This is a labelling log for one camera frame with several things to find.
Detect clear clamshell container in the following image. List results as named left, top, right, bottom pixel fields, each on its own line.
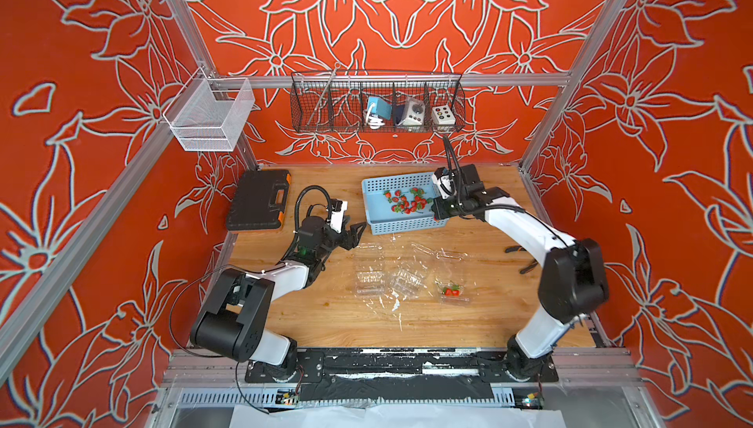
left=353, top=244, right=387, bottom=297
left=411, top=243, right=472, bottom=306
left=389, top=261, right=427, bottom=300

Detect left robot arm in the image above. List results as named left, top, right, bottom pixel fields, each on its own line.
left=189, top=199, right=367, bottom=382

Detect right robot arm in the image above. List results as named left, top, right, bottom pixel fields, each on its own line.
left=431, top=165, right=610, bottom=382

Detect pile of strawberries in basket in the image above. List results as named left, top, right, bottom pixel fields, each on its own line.
left=382, top=187, right=433, bottom=216

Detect blue perforated plastic basket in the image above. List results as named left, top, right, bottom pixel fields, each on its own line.
left=362, top=172, right=447, bottom=235

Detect black plastic tool case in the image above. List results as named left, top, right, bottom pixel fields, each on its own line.
left=226, top=169, right=291, bottom=232

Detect white button box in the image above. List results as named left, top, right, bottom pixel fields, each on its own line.
left=431, top=105, right=456, bottom=132

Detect grey box with dials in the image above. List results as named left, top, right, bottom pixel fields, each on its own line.
left=394, top=97, right=426, bottom=131

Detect blue white device in basket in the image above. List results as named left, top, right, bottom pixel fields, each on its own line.
left=365, top=96, right=392, bottom=129

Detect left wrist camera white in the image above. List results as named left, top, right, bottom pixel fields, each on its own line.
left=326, top=198, right=349, bottom=235

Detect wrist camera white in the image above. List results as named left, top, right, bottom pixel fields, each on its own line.
left=431, top=169, right=456, bottom=199
left=326, top=198, right=349, bottom=235

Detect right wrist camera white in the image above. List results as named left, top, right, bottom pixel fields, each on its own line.
left=431, top=169, right=456, bottom=199

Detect orange handled pliers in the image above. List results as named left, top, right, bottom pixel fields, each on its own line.
left=504, top=245, right=539, bottom=275

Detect black wire wall basket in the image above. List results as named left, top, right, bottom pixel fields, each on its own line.
left=290, top=69, right=467, bottom=134

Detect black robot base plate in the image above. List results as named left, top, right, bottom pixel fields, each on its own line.
left=236, top=348, right=559, bottom=408

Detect clear acrylic wall box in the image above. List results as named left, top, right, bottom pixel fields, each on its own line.
left=162, top=77, right=256, bottom=157

